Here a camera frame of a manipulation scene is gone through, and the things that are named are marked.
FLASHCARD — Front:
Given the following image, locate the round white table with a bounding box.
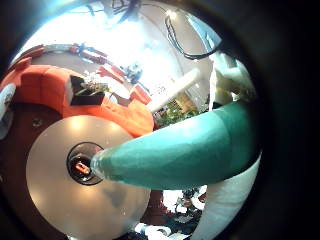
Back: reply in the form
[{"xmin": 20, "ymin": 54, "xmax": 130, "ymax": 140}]
[{"xmin": 25, "ymin": 114, "xmax": 152, "ymax": 240}]

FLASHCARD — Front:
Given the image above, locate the white pipe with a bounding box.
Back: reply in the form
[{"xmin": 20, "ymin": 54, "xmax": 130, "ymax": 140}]
[{"xmin": 146, "ymin": 67, "xmax": 202, "ymax": 113}]

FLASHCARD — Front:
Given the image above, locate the orange sofa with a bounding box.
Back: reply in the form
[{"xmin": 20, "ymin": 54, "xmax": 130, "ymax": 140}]
[{"xmin": 0, "ymin": 63, "xmax": 156, "ymax": 138}]

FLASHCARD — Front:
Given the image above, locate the green leafy plant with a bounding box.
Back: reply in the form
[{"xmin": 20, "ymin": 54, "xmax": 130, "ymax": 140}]
[{"xmin": 154, "ymin": 94, "xmax": 209, "ymax": 129}]

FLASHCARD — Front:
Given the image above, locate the thin black cable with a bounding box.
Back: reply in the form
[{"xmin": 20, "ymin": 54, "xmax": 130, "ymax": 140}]
[{"xmin": 164, "ymin": 13, "xmax": 223, "ymax": 61}]

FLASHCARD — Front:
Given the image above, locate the dark round vase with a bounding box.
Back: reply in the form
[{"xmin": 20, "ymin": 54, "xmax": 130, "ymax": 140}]
[{"xmin": 65, "ymin": 141, "xmax": 105, "ymax": 186}]

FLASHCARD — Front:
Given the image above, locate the black planter box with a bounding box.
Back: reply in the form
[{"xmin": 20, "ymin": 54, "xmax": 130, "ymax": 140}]
[{"xmin": 69, "ymin": 75, "xmax": 111, "ymax": 107}]

